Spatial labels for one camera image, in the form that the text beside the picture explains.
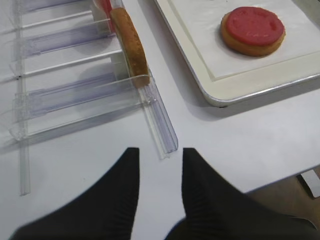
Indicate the white metal tray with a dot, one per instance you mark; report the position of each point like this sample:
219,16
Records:
225,90

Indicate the clear acrylic left rack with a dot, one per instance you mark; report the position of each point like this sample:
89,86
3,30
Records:
61,71

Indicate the red tomato slice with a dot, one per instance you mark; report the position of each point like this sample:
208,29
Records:
254,26
106,7

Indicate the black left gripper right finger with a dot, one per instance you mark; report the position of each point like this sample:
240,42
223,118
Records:
216,210

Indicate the brown bun in left rack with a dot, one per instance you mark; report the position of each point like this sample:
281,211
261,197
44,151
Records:
132,46

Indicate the toasted bun bottom slice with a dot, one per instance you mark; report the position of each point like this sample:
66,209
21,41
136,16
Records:
246,49

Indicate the white paper liner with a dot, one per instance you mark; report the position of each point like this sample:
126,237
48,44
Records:
202,18

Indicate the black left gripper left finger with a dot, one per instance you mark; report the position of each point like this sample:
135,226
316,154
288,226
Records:
106,211

